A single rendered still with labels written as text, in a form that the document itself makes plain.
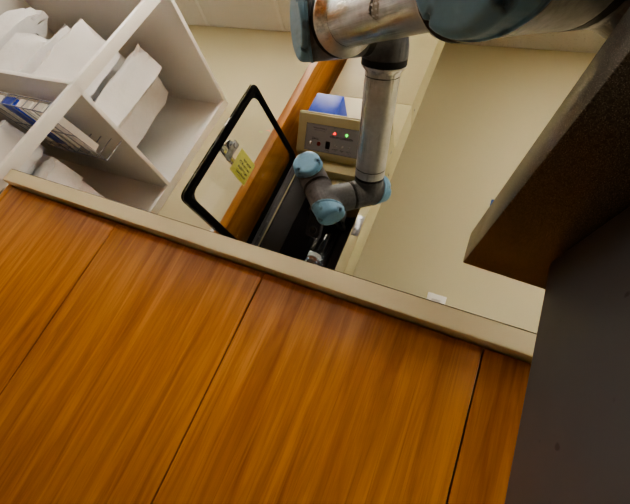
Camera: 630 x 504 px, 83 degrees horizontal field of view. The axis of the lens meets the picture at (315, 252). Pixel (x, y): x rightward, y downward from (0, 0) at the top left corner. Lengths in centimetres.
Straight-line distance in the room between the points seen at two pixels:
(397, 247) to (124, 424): 113
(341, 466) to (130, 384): 45
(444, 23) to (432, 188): 134
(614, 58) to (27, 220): 126
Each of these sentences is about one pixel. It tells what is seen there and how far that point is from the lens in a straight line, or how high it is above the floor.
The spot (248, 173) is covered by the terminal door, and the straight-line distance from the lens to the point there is 109.
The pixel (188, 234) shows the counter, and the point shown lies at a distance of 88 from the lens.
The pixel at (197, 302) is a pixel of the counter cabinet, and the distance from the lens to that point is 83.
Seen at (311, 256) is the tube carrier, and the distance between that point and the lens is 114.
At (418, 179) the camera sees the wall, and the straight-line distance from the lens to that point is 172.
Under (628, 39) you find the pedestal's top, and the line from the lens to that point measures 24.
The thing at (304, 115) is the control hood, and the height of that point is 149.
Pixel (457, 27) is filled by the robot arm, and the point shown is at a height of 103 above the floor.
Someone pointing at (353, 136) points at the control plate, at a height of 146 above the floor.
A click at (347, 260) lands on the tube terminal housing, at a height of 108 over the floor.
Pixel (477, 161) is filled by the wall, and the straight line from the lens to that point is 180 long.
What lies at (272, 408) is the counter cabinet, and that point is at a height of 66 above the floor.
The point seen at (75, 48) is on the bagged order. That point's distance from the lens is 205.
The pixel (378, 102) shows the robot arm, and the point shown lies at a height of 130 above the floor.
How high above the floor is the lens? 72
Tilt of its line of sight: 19 degrees up
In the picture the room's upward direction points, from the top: 24 degrees clockwise
